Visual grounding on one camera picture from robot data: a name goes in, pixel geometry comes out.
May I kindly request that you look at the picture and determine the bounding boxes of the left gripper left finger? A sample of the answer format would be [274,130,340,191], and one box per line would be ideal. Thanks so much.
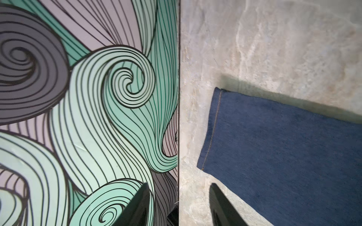
[113,183,150,226]

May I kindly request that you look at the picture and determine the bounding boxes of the blue denim trousers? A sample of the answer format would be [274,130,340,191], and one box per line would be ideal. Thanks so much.
[197,88,362,226]

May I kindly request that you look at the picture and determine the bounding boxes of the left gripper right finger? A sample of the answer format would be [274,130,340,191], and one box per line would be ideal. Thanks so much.
[209,183,248,226]

